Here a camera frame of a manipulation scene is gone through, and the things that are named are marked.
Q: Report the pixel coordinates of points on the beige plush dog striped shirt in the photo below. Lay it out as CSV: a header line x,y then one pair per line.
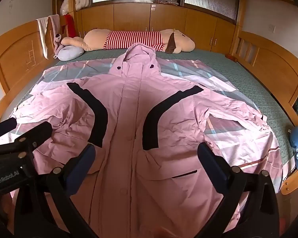
x,y
94,39

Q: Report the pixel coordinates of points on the purple plush toy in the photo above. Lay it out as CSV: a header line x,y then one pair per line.
x,y
57,39

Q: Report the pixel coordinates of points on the wooden headboard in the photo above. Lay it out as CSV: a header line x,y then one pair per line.
x,y
15,54

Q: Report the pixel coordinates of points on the wooden wall cabinet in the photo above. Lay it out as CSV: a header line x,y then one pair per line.
x,y
131,17

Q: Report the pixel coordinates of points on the white towel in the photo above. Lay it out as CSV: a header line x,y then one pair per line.
x,y
42,37

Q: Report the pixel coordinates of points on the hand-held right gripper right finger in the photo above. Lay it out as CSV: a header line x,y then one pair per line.
x,y
213,164

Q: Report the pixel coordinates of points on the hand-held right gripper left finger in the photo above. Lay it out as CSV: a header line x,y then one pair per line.
x,y
80,169

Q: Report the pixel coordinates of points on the clear plastic bag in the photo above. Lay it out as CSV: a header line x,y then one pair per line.
x,y
65,7

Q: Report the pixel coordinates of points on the pink and grey patterned bedsheet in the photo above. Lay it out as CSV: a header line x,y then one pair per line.
x,y
238,143

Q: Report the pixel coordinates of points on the white wall switch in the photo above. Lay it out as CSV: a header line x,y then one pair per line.
x,y
271,28

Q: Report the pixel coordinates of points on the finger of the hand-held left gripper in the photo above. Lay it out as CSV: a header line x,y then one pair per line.
x,y
2,127
32,135

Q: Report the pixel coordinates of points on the pink quilt with black patch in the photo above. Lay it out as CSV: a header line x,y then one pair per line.
x,y
129,104

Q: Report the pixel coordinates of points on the red cloth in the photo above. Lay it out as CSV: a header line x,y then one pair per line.
x,y
70,26

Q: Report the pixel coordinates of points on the wooden footboard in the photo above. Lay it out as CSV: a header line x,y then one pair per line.
x,y
270,59

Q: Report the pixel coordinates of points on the light blue neck pillow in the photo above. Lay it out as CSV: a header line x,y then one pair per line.
x,y
69,52

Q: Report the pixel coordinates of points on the pink cloth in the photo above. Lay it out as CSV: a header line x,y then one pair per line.
x,y
55,22

